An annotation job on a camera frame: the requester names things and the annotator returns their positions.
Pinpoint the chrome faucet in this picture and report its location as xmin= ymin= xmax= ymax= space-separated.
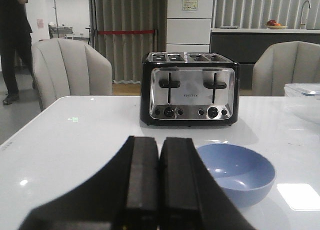
xmin=299 ymin=0 xmax=312 ymax=29

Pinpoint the blue bowl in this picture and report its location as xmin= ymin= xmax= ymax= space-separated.
xmin=196 ymin=143 xmax=276 ymax=208

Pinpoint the fruit plate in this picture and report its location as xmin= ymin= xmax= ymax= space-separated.
xmin=265 ymin=19 xmax=287 ymax=29

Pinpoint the left beige armchair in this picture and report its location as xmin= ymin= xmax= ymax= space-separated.
xmin=31 ymin=38 xmax=113 ymax=110

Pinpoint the right beige armchair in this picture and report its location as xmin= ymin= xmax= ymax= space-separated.
xmin=252 ymin=41 xmax=320 ymax=96

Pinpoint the red barrier belt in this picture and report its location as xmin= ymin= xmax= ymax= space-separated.
xmin=97 ymin=29 xmax=156 ymax=35

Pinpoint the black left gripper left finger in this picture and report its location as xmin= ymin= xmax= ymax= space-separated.
xmin=20 ymin=136 xmax=158 ymax=230

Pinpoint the black and chrome toaster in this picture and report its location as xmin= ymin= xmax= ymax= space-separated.
xmin=139 ymin=52 xmax=240 ymax=126

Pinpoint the clear plastic container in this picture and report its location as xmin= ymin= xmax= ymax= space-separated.
xmin=284 ymin=83 xmax=320 ymax=124

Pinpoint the person in black clothes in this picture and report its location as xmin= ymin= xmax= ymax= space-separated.
xmin=0 ymin=0 xmax=33 ymax=105

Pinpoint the beige armchair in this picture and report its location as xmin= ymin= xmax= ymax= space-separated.
xmin=31 ymin=38 xmax=113 ymax=110
xmin=252 ymin=41 xmax=320 ymax=96

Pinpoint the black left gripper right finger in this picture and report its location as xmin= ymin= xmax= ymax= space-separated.
xmin=159 ymin=137 xmax=254 ymax=230

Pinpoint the dark kitchen counter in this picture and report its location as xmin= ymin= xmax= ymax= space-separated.
xmin=209 ymin=28 xmax=320 ymax=90

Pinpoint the white refrigerator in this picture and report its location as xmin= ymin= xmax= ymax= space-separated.
xmin=166 ymin=0 xmax=214 ymax=52

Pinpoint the grey curtain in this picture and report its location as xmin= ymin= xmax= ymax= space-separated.
xmin=88 ymin=0 xmax=168 ymax=83

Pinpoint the metal rack cart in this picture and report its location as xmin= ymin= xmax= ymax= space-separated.
xmin=48 ymin=0 xmax=75 ymax=39

